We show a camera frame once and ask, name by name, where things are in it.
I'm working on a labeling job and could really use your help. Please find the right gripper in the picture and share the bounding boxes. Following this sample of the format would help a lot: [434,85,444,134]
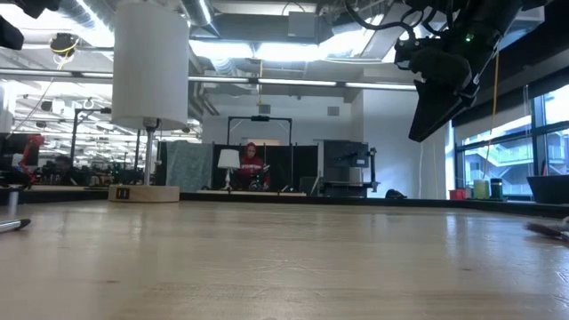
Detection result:
[393,20,502,144]

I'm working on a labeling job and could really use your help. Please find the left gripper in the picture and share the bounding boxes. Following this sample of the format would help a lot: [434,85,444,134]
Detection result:
[0,15,26,51]

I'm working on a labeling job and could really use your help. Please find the fan makeup brush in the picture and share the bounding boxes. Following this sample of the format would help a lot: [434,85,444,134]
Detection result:
[525,216,569,244]

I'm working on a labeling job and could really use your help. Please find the light green cup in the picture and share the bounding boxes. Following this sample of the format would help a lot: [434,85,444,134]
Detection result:
[472,178,491,201]

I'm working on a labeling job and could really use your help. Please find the black equipment cart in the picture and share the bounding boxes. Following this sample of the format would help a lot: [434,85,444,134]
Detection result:
[316,139,381,198]

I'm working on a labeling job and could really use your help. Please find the dark green cup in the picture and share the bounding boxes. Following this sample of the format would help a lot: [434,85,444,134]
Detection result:
[489,177,505,201]

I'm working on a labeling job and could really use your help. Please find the black monitor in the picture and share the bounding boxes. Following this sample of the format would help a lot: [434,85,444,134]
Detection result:
[0,132,23,168]

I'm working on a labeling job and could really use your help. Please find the black laptop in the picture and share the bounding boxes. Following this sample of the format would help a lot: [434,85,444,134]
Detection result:
[525,173,569,205]

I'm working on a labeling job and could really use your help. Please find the black partition panel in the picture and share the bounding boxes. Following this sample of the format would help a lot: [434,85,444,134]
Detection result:
[211,143,319,193]

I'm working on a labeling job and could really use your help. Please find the long ceiling light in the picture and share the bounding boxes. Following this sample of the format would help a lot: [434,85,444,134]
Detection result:
[0,66,421,92]

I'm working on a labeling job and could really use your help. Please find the white shade wooden-base lamp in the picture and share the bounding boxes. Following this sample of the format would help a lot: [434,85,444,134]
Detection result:
[108,0,191,204]

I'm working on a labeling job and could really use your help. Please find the person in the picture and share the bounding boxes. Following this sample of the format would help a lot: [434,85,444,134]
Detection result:
[52,154,76,186]
[236,141,273,192]

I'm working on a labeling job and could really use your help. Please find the silver pen at left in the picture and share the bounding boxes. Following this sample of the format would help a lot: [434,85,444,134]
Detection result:
[0,217,33,235]

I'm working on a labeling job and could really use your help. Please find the small white table lamp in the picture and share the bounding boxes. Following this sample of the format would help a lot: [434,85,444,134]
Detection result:
[216,148,242,192]

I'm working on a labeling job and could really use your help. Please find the grey-green cloth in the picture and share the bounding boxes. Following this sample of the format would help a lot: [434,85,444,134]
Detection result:
[164,140,215,194]

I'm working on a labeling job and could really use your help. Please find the black ceiling cable reel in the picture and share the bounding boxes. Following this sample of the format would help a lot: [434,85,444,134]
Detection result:
[48,31,81,59]

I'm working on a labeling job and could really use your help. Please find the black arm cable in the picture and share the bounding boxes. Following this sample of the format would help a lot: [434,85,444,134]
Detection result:
[344,0,421,41]

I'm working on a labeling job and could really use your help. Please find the silver ceiling duct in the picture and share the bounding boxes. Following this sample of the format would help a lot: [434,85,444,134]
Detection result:
[497,4,547,50]

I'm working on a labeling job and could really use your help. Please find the grey metal post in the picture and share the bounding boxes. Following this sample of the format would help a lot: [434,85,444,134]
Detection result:
[6,186,21,219]

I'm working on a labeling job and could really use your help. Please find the black gantry frame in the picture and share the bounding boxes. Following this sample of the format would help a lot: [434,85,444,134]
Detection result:
[225,115,294,192]

